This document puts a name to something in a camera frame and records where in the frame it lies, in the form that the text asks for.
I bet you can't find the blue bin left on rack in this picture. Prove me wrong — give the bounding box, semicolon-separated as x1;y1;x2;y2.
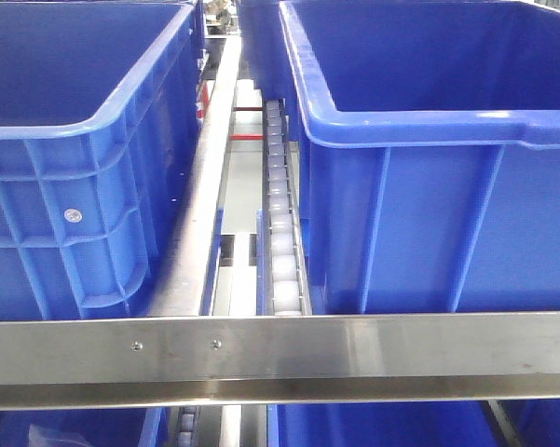
0;2;198;320

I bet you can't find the white roller conveyor track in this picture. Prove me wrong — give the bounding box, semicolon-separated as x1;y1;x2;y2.
259;100;312;317

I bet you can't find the steel rack front rail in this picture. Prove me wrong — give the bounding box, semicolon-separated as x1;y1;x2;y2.
0;312;560;410

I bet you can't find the blue bin on rack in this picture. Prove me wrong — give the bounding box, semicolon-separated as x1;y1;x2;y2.
0;2;198;320
279;1;560;314

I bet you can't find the blue bin right on rack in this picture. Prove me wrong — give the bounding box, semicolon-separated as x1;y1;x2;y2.
279;1;560;314

